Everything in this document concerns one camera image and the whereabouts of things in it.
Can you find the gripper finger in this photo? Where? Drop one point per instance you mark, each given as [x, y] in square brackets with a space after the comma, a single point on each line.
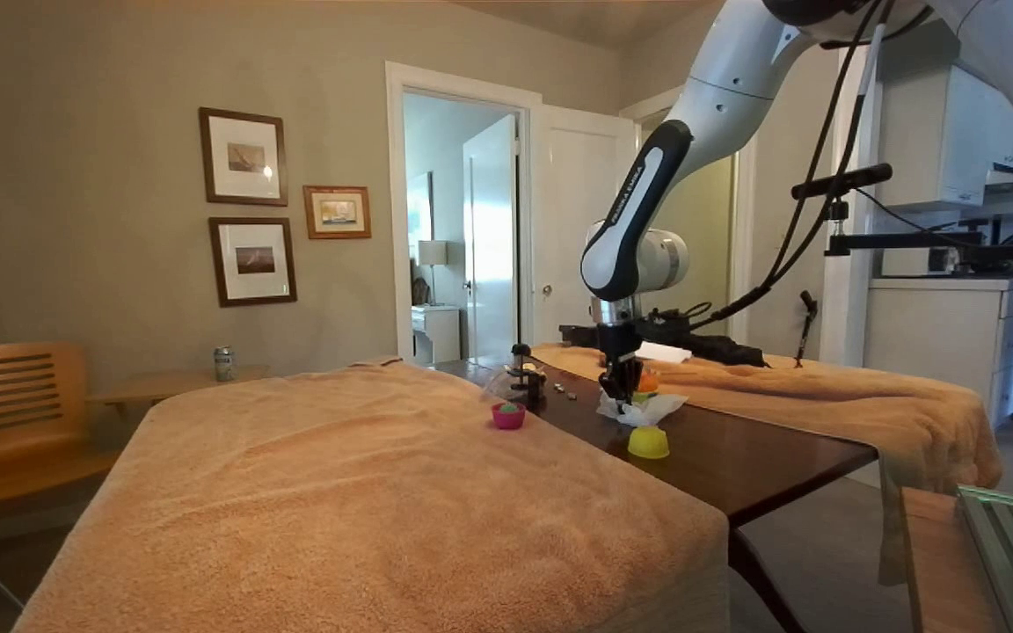
[630, 383]
[609, 387]

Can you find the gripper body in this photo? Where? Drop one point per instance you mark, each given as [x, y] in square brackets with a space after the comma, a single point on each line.
[618, 345]

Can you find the white paper towel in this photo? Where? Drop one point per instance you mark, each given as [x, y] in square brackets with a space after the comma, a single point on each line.
[652, 411]

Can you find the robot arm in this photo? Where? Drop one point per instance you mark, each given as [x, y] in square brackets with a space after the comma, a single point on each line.
[717, 97]

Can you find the long orange towel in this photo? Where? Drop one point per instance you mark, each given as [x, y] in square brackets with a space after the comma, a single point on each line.
[867, 396]

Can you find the large orange towel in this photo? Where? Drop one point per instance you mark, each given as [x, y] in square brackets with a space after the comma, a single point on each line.
[339, 501]

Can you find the orange plastic cup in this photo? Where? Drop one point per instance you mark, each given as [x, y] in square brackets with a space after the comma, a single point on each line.
[648, 381]

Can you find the small metal pieces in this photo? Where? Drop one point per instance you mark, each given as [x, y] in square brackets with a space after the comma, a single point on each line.
[565, 391]

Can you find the white paper sheet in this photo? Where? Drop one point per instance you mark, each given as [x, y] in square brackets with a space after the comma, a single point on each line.
[665, 352]

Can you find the yellow plastic cup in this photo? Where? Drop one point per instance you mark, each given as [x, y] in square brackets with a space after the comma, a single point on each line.
[648, 444]

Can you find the black clamp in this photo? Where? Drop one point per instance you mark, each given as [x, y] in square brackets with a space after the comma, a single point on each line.
[525, 378]

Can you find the black bag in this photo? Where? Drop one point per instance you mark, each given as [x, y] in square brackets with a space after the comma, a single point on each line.
[717, 349]

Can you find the pink plastic cup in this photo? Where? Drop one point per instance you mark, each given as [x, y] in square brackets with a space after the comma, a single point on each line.
[508, 418]

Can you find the white door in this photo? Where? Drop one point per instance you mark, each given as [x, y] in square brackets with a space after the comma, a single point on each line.
[491, 246]
[572, 211]

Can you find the white dresser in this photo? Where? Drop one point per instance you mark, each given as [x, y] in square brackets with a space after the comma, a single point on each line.
[436, 332]

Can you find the table lamp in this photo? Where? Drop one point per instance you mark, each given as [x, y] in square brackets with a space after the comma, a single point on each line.
[433, 255]

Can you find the small framed picture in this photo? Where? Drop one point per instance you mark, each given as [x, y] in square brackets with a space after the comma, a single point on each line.
[337, 212]

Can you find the white kitchen counter cabinet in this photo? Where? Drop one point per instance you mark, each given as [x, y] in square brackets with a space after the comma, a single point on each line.
[946, 343]

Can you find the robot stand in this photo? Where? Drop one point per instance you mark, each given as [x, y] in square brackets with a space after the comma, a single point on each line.
[946, 563]

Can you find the large framed picture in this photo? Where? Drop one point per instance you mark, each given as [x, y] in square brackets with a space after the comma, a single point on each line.
[244, 156]
[253, 261]

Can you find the drink can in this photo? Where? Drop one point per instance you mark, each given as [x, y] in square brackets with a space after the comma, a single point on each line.
[223, 364]

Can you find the wooden side table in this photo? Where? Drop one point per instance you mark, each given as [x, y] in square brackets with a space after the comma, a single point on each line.
[163, 384]

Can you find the wooden chair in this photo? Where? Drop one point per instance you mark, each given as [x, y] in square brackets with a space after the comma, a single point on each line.
[23, 422]

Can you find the camera on mount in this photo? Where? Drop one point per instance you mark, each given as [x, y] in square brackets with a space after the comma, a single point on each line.
[849, 180]

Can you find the white wall cabinet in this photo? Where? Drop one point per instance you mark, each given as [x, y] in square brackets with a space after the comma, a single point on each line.
[946, 141]

